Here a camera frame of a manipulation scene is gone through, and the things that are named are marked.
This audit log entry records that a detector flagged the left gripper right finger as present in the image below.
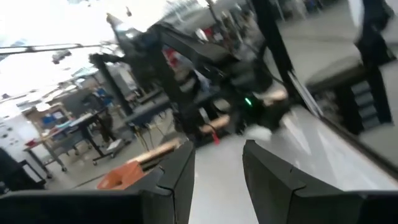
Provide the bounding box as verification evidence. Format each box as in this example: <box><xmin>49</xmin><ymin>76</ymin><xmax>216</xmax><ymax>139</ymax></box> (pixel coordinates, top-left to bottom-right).
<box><xmin>242</xmin><ymin>139</ymin><xmax>398</xmax><ymax>224</ymax></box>

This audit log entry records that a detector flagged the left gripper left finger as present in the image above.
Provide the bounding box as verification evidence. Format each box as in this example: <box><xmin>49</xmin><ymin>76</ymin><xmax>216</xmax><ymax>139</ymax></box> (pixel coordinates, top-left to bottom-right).
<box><xmin>0</xmin><ymin>140</ymin><xmax>197</xmax><ymax>224</ymax></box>

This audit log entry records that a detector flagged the orange plastic bin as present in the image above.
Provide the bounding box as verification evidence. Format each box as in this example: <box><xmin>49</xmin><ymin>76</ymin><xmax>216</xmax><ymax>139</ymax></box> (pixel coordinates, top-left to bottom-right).
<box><xmin>96</xmin><ymin>160</ymin><xmax>147</xmax><ymax>191</ymax></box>

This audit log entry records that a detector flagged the black-legged work table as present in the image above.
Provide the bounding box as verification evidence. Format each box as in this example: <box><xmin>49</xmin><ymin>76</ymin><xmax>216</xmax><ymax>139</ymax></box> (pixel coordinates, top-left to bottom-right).
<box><xmin>23</xmin><ymin>105</ymin><xmax>133</xmax><ymax>174</ymax></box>

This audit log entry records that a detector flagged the white translucent table mat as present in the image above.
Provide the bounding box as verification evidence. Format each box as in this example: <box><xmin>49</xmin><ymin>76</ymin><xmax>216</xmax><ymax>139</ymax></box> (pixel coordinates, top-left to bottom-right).
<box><xmin>188</xmin><ymin>104</ymin><xmax>398</xmax><ymax>224</ymax></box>

